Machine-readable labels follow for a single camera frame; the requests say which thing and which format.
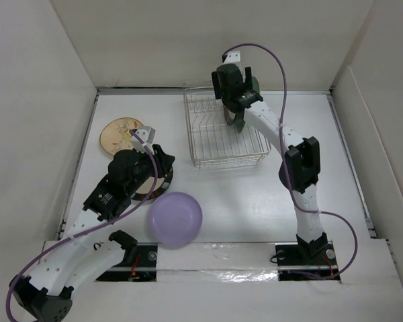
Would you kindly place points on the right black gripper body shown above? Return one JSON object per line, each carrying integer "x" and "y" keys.
{"x": 218, "y": 90}

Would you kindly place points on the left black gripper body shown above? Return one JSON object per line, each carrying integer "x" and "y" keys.
{"x": 146, "y": 170}

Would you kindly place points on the teal round plate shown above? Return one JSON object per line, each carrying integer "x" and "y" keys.
{"x": 255, "y": 85}

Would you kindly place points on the brown rimmed cream plate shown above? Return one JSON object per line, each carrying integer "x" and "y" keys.
{"x": 231, "y": 117}

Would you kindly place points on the teal rectangular ceramic plate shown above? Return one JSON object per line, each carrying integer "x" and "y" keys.
{"x": 239, "y": 124}

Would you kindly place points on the black mosaic rimmed plate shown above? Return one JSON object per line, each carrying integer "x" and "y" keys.
{"x": 160, "y": 188}

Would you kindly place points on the tan floral round plate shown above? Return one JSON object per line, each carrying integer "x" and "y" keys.
{"x": 116, "y": 135}

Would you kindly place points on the purple plastic plate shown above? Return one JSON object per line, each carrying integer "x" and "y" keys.
{"x": 175, "y": 219}

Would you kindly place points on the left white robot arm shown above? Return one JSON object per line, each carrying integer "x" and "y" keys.
{"x": 46, "y": 287}

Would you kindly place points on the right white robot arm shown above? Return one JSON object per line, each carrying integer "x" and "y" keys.
{"x": 300, "y": 165}

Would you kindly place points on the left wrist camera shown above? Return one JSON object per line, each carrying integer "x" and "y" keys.
{"x": 142, "y": 138}

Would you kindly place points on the metal wire dish rack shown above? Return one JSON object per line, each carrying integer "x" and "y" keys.
{"x": 212, "y": 142}

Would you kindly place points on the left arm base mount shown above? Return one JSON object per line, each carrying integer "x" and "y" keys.
{"x": 139, "y": 265}

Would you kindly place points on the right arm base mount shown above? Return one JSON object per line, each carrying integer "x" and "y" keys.
{"x": 292, "y": 266}

